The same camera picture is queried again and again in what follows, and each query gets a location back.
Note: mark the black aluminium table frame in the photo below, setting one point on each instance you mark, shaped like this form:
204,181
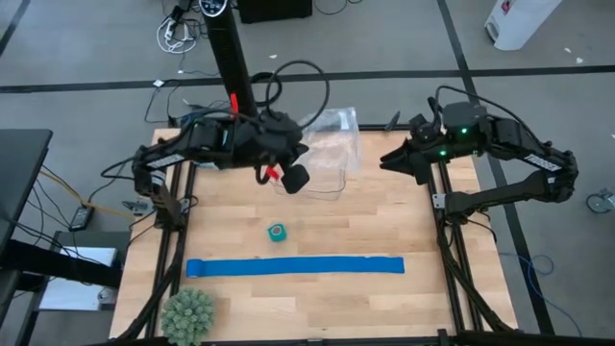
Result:
175,259

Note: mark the white floor scrap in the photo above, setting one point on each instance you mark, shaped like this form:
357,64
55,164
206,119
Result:
158,83

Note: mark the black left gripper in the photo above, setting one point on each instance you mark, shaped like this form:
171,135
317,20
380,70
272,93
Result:
278,139

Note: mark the black desk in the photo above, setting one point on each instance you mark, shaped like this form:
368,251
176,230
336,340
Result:
19,163

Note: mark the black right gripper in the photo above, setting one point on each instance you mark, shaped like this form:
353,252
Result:
425,144

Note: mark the grey caster wheel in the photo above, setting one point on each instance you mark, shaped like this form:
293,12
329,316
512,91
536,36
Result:
600,202

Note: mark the black tower fan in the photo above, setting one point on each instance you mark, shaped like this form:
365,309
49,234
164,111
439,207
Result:
230,57

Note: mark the white shelf board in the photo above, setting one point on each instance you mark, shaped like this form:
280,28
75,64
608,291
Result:
72,293

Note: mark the teal elastic bandage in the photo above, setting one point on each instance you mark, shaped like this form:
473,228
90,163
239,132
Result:
277,233

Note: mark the green spiky plant ball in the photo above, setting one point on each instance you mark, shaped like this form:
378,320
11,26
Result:
187,317

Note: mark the blue elastic bandage strip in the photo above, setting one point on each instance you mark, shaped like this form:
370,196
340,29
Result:
298,265

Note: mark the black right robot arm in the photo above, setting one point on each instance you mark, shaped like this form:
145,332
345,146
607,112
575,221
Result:
543,163

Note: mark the black power adapter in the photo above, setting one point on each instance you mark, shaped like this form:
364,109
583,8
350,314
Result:
81,218

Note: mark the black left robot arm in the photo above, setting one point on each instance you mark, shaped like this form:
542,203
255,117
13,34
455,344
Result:
168,158

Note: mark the clear plastic packet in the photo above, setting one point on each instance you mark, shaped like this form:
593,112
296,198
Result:
336,139

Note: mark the white trash bin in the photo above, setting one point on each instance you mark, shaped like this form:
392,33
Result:
519,24

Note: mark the black box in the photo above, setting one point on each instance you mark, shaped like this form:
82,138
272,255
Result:
274,9

